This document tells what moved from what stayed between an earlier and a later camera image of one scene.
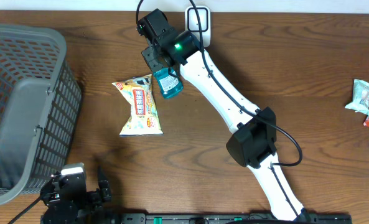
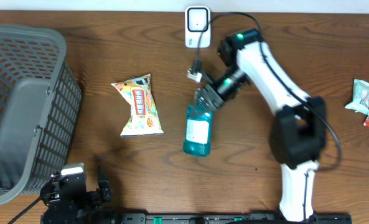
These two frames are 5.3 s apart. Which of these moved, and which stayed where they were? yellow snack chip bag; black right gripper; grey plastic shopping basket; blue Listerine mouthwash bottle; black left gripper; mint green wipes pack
Moved: black right gripper; blue Listerine mouthwash bottle
Stayed: grey plastic shopping basket; mint green wipes pack; yellow snack chip bag; black left gripper
